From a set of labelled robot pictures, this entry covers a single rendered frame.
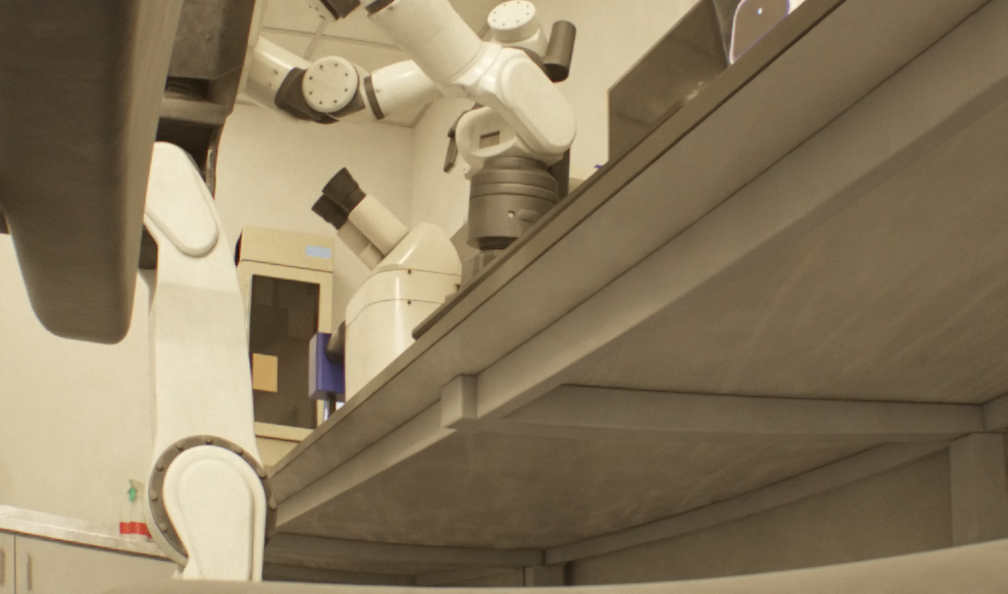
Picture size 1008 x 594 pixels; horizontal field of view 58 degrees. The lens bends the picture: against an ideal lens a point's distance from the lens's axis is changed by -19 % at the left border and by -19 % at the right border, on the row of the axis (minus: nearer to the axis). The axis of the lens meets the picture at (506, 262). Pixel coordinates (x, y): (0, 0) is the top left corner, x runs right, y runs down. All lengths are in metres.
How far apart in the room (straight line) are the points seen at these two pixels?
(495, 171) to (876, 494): 0.87
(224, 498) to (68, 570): 2.34
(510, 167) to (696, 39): 1.08
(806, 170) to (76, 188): 0.40
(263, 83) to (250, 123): 3.03
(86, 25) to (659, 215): 0.49
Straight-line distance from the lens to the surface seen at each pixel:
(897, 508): 1.63
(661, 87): 2.20
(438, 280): 1.41
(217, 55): 1.21
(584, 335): 0.78
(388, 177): 4.57
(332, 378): 1.60
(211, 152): 1.22
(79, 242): 0.33
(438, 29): 1.05
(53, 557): 3.36
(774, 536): 1.89
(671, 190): 0.62
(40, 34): 0.22
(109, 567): 3.35
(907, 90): 0.52
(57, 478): 3.98
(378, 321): 1.39
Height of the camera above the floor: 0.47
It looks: 21 degrees up
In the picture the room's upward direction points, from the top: 1 degrees counter-clockwise
